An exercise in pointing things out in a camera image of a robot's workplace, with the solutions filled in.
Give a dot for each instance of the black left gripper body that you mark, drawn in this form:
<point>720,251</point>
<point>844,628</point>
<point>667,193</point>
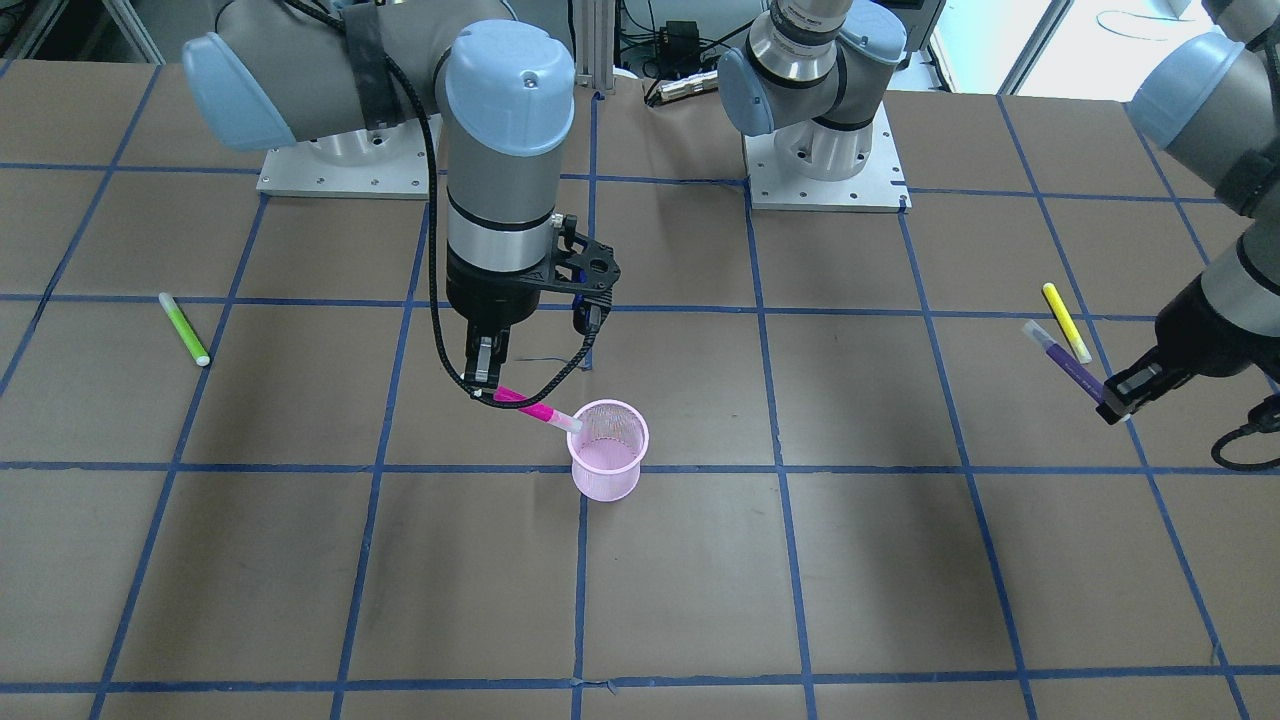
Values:
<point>1192,334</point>

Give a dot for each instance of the pink pen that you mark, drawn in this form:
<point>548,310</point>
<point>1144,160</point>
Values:
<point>542,412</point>

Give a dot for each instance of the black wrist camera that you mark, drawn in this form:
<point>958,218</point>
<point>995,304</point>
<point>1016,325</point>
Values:
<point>584,269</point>

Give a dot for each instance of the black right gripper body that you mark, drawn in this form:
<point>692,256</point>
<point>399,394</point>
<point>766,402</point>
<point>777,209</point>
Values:
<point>484,298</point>

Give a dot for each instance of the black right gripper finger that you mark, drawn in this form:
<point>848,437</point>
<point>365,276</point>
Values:
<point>499,348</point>
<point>479,360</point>

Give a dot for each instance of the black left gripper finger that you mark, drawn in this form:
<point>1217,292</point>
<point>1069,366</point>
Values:
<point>1114,414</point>
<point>1134,386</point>

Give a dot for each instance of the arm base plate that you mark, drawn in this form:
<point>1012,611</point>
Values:
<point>384,164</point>
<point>809,167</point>

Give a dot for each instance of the purple pen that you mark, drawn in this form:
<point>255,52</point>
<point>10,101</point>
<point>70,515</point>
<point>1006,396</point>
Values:
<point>1064,360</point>

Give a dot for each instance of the yellow highlighter pen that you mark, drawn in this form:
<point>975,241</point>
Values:
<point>1067,325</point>

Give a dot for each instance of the pink mesh cup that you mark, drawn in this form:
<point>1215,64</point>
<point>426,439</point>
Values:
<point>608,451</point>

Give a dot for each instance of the green highlighter pen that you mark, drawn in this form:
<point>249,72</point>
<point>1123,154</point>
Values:
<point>187,334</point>

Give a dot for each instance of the aluminium frame post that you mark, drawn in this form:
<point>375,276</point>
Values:
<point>594,31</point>

